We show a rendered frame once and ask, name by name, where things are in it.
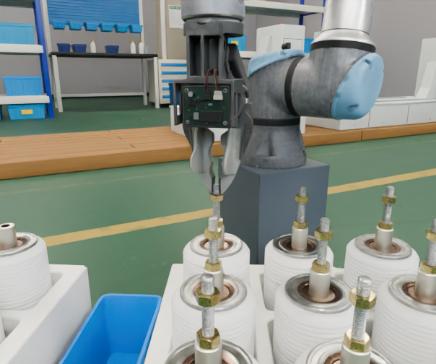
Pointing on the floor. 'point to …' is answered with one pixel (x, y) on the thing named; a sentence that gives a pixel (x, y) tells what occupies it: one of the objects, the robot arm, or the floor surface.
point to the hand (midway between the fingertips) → (218, 182)
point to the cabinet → (174, 67)
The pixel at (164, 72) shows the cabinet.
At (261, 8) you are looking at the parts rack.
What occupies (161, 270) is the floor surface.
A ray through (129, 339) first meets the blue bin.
